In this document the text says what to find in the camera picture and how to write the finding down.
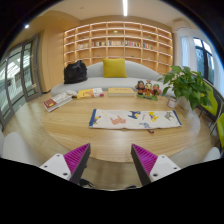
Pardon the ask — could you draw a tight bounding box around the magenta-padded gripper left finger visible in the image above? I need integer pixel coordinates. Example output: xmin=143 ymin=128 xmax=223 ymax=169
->
xmin=39 ymin=142 xmax=92 ymax=185

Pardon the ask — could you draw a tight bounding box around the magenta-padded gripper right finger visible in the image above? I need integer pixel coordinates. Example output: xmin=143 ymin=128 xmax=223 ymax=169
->
xmin=130 ymin=143 xmax=182 ymax=187

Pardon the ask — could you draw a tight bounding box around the white towel with animal print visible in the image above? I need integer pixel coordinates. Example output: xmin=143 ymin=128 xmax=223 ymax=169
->
xmin=88 ymin=108 xmax=183 ymax=130

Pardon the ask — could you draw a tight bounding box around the white chair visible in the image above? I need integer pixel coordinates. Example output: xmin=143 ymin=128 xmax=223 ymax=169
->
xmin=0 ymin=130 xmax=43 ymax=167
xmin=201 ymin=146 xmax=222 ymax=163

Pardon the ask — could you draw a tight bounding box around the small white jar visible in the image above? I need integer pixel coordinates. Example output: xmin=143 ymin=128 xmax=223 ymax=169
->
xmin=167 ymin=97 xmax=179 ymax=109

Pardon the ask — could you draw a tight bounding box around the red and white book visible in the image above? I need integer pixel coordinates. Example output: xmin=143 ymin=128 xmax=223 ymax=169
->
xmin=43 ymin=91 xmax=74 ymax=113

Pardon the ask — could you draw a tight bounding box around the small patterned white pouch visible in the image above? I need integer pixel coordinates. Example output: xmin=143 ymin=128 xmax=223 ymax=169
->
xmin=65 ymin=89 xmax=79 ymax=98

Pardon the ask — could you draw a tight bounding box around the colourful cartoon figurine group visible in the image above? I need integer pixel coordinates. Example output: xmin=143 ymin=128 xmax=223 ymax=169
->
xmin=134 ymin=79 xmax=162 ymax=101

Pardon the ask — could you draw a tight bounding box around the yellow and white book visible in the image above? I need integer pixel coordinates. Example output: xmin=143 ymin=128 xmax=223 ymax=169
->
xmin=76 ymin=87 xmax=105 ymax=100

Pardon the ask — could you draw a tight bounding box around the green potted plant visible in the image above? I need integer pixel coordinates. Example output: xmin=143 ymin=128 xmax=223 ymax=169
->
xmin=158 ymin=65 xmax=212 ymax=111

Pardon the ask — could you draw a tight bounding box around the plain yellow book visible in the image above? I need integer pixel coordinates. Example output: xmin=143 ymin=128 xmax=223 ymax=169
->
xmin=107 ymin=87 xmax=136 ymax=98

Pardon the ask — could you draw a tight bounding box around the light grey curved sofa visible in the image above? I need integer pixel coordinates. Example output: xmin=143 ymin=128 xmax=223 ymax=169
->
xmin=50 ymin=60 xmax=176 ymax=98

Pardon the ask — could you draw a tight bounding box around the black bag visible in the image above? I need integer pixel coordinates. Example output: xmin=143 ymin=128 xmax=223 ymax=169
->
xmin=63 ymin=59 xmax=89 ymax=85

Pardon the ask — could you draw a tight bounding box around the grey framed glass door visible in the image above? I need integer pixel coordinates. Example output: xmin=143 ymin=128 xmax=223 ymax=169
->
xmin=0 ymin=34 xmax=43 ymax=132

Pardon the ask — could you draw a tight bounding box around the yellow cushion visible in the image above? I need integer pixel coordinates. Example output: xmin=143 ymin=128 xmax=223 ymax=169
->
xmin=102 ymin=58 xmax=128 ymax=79

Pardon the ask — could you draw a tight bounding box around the dark framed window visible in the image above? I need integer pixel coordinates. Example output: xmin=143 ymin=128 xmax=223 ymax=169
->
xmin=193 ymin=37 xmax=216 ymax=84

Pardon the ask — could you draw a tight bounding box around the white sheer curtain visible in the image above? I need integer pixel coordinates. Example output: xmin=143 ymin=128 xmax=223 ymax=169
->
xmin=179 ymin=34 xmax=198 ymax=73

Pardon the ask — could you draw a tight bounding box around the white air conditioner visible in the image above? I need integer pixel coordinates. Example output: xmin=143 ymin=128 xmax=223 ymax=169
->
xmin=171 ymin=19 xmax=191 ymax=33

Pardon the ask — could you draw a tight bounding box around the long ceiling light strip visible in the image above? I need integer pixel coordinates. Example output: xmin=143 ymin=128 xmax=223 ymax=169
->
xmin=122 ymin=0 xmax=129 ymax=17

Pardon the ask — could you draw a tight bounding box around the wooden wall shelf unit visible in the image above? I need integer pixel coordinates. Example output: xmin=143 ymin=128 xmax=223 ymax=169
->
xmin=63 ymin=21 xmax=174 ymax=75

